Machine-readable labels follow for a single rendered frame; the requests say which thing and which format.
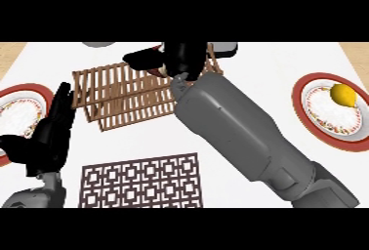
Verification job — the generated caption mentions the brown patterned placemat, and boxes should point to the brown patterned placemat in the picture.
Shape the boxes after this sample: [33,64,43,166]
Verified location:
[79,151,206,209]

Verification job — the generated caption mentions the brown wooden tiered shelf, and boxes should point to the brown wooden tiered shelf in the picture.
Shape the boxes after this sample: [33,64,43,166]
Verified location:
[72,42,225,133]

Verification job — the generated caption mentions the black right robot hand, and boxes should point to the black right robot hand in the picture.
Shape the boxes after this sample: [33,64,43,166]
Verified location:
[122,41,212,82]

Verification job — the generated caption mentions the red rimmed white plate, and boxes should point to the red rimmed white plate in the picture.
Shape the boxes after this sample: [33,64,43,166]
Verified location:
[291,71,369,153]
[0,82,57,168]

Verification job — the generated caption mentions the dark and white appliance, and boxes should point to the dark and white appliance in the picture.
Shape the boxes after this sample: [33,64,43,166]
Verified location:
[210,41,240,60]

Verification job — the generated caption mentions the yellow lemon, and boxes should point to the yellow lemon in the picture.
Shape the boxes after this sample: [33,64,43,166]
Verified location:
[330,83,359,108]

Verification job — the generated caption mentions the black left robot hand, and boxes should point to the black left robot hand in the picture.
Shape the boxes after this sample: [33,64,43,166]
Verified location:
[0,81,79,179]

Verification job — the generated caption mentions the grey round object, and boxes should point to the grey round object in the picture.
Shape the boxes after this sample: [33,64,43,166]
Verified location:
[82,41,117,49]

